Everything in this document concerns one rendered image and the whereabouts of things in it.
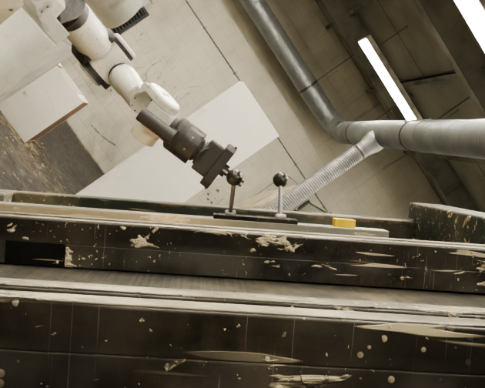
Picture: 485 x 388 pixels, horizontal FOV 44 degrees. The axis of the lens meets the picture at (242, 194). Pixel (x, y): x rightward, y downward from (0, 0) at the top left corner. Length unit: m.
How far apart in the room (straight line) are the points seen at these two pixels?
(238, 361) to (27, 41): 0.55
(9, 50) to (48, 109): 5.58
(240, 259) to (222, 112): 4.27
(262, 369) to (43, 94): 6.08
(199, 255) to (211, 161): 0.56
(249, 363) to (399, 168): 9.83
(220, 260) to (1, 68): 0.40
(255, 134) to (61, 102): 2.21
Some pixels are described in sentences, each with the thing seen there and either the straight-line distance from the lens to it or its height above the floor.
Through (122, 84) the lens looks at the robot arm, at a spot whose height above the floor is 1.32.
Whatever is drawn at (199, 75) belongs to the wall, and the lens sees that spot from 9.55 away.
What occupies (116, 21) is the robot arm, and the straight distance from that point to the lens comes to 0.87.
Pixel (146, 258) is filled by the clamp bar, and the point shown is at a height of 1.22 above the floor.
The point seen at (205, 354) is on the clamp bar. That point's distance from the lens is 0.43.
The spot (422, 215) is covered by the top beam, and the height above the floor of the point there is 1.78.
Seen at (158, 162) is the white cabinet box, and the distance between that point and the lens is 5.13.
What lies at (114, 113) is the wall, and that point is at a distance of 9.56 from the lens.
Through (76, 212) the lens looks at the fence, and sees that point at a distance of 1.41.
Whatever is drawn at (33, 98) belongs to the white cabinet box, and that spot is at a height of 0.34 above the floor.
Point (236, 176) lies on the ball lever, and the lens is 1.34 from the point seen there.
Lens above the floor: 1.37
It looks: 1 degrees up
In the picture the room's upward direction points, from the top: 55 degrees clockwise
